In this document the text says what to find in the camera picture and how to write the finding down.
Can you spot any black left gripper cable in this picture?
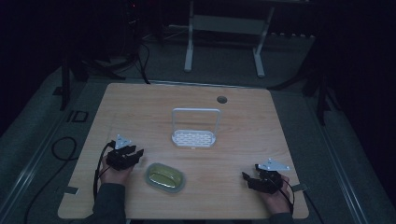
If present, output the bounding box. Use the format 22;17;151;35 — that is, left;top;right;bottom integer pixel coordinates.
92;140;117;201

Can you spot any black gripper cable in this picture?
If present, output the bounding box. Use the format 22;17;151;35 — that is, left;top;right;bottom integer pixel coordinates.
270;175;295;216
92;140;117;201

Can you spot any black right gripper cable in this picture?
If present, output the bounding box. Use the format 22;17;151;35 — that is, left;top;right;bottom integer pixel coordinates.
270;175;295;216

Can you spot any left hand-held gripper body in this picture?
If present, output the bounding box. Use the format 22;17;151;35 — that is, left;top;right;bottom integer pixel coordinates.
106;133;138;172

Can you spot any white metal desk frame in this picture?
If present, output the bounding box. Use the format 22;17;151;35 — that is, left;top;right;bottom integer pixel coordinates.
183;0;276;78

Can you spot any person's left hand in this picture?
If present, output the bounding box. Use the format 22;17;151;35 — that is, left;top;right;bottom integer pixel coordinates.
99;155;135;188

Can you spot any yellow-green soap bar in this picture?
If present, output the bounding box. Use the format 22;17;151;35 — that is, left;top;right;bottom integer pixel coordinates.
148;165;183;189

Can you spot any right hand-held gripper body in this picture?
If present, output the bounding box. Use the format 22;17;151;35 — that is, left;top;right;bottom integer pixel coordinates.
247;157;291;195

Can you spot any white plastic drain rack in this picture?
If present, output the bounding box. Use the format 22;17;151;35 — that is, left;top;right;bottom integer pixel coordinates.
170;107;221;149

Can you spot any person's right hand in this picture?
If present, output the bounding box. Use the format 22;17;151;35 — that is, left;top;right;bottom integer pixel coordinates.
259;175;293;217

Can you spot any black metal stand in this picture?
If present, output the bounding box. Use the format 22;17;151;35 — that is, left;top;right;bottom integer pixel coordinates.
52;52;127;112
270;69;342;127

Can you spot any black floor cable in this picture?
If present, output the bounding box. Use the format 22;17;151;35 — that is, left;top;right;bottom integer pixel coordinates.
23;135;78;224

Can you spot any green oval soap dish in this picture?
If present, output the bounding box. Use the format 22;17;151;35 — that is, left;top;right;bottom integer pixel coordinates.
144;161;187;194

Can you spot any black hanging cable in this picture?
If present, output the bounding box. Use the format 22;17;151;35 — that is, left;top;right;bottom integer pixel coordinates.
135;40;151;85

